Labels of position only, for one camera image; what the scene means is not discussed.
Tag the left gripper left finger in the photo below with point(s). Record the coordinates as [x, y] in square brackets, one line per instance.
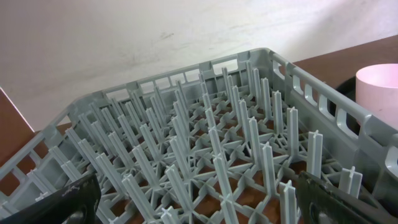
[75, 203]

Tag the pink cup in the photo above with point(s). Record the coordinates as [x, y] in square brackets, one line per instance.
[376, 91]

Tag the round black serving tray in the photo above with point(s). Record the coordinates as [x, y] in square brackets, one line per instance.
[348, 89]

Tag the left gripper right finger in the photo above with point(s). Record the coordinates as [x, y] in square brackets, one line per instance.
[315, 196]

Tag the grey dishwasher rack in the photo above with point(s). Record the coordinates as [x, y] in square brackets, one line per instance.
[222, 141]

